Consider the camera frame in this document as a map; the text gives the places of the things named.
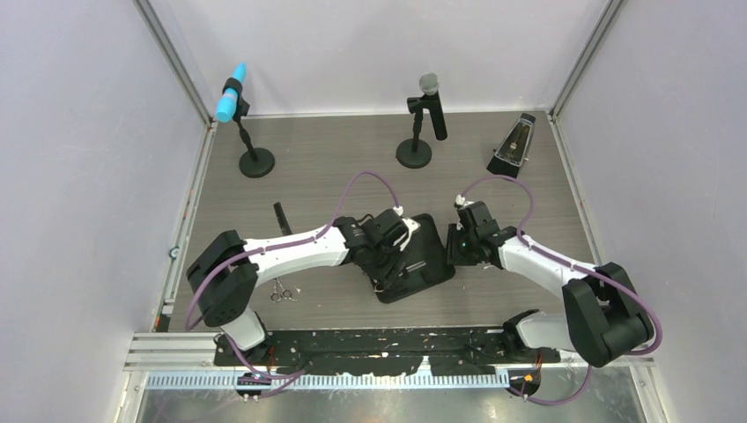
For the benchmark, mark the black zipper tool case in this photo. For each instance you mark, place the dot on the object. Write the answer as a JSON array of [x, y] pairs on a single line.
[[425, 246]]

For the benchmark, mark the black grey microphone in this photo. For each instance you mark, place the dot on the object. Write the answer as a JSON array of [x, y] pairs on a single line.
[[429, 86]]

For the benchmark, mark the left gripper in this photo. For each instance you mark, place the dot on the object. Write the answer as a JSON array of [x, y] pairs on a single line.
[[382, 274]]

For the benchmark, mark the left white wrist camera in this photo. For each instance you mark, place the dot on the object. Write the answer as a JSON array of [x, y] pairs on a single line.
[[412, 227]]

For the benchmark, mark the black metronome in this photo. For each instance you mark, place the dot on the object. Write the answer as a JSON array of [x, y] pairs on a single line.
[[509, 157]]

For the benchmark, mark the left black microphone stand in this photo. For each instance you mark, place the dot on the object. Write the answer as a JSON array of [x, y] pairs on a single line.
[[255, 162]]

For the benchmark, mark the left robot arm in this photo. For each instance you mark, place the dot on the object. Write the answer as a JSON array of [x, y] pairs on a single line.
[[225, 275]]

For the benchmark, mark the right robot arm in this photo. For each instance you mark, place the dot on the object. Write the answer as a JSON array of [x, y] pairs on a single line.
[[600, 321]]

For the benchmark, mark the right black microphone stand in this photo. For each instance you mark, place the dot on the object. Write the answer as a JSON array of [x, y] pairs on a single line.
[[411, 153]]

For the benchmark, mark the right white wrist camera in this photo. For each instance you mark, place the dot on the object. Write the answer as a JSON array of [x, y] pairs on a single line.
[[461, 201]]

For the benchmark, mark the black microphone stand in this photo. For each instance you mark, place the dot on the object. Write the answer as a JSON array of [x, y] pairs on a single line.
[[411, 153], [255, 162]]

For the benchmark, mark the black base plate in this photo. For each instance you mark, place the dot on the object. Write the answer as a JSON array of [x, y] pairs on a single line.
[[384, 352]]

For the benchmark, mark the silver cutting scissors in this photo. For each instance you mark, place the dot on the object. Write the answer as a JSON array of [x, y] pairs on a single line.
[[280, 293]]

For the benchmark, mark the silver thinning scissors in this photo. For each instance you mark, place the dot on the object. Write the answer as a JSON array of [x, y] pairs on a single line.
[[404, 273]]

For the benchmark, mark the black comb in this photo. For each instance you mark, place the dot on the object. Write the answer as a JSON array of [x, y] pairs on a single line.
[[282, 220]]

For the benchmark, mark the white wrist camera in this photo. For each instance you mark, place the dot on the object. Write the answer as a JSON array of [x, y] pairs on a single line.
[[461, 201], [412, 227]]

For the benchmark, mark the blue microphone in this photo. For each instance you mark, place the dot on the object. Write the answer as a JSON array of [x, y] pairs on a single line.
[[229, 103]]

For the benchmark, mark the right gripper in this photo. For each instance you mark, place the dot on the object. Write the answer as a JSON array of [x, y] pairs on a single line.
[[453, 256]]

